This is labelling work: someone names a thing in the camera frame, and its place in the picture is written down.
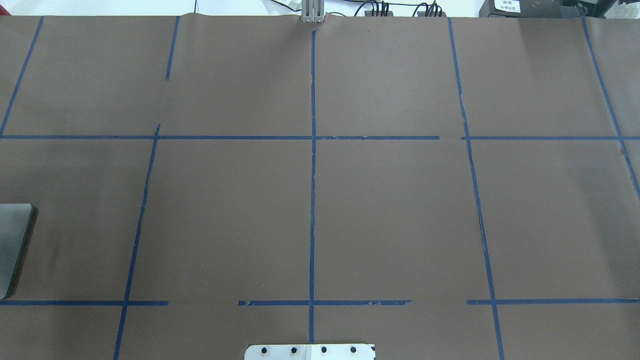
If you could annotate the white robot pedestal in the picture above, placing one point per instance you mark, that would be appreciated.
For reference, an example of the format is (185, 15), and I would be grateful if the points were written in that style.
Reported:
(331, 351)

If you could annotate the black box device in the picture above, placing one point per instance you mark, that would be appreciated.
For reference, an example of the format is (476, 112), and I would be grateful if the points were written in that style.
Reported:
(547, 9)

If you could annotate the brown paper table cover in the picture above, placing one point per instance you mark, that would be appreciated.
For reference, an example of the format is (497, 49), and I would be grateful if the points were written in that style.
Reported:
(440, 188)

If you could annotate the aluminium frame post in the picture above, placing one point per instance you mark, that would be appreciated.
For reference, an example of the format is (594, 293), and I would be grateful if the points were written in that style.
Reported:
(313, 11)

